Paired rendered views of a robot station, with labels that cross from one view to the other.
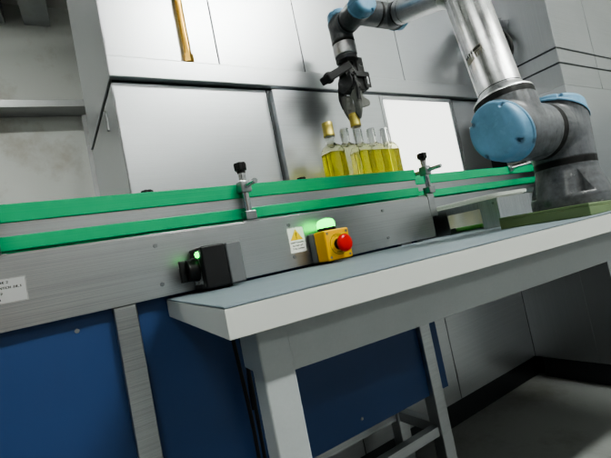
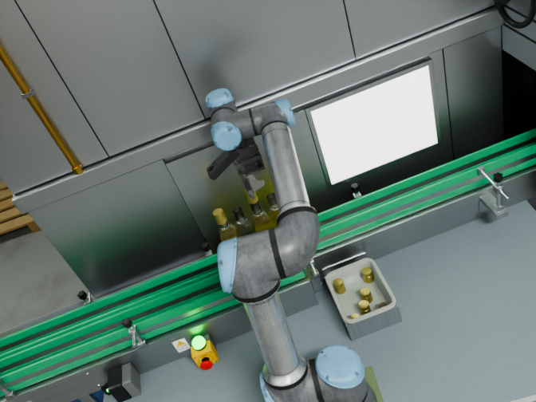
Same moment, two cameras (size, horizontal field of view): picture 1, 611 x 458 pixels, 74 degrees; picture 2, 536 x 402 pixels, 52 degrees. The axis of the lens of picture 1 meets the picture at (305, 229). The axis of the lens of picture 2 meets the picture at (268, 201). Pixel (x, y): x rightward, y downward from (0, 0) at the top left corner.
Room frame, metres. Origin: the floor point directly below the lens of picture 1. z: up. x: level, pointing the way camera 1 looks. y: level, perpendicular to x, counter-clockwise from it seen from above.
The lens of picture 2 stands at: (0.17, -1.01, 2.21)
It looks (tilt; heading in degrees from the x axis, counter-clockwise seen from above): 38 degrees down; 33
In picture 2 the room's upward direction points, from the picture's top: 22 degrees counter-clockwise
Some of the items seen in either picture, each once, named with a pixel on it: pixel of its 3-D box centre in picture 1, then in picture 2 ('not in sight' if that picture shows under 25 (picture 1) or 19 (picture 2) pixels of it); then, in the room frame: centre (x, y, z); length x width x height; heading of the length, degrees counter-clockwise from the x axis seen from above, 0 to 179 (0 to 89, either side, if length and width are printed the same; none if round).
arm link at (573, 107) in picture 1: (555, 130); (339, 375); (0.86, -0.57, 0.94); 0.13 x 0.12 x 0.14; 116
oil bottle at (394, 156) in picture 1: (393, 173); not in sight; (1.36, -0.32, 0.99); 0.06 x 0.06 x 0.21; 33
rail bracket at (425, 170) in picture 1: (419, 174); (308, 258); (1.24, -0.38, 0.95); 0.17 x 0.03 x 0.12; 33
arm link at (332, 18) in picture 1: (340, 28); (223, 111); (1.31, -0.24, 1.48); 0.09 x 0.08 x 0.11; 26
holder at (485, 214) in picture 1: (474, 217); (358, 292); (1.24, -0.51, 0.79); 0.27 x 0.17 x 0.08; 33
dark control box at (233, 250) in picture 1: (216, 266); (124, 383); (0.80, 0.18, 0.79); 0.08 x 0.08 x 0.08; 33
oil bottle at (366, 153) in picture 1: (366, 175); (267, 236); (1.30, -0.23, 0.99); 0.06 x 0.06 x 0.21; 33
